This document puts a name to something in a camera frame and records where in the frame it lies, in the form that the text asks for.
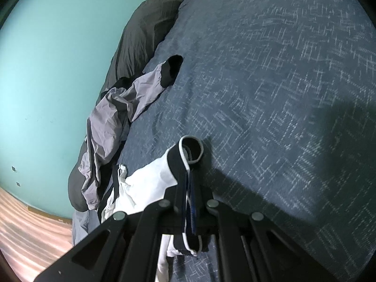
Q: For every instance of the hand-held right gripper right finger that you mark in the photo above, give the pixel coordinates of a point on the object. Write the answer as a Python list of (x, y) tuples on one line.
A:
[(193, 211)]

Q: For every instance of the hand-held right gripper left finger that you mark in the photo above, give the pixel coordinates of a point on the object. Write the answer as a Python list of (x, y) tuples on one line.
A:
[(184, 205)]

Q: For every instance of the white polo shirt black trim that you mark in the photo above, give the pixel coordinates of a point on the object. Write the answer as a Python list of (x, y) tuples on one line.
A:
[(147, 179)]

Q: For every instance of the light blue bed sheet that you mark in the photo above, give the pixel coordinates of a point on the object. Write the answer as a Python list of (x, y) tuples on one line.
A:
[(80, 226)]

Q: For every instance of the grey jacket with black cuffs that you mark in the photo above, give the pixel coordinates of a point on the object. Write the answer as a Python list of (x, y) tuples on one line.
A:
[(105, 123)]

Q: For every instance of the wooden window trim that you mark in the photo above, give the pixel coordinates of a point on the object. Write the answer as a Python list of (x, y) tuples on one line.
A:
[(50, 215)]

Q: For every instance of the blue patterned bed cover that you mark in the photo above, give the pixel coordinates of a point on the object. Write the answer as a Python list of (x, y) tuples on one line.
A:
[(264, 94)]

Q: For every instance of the pink curtain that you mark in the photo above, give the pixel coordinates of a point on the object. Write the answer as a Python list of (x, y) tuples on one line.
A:
[(32, 235)]

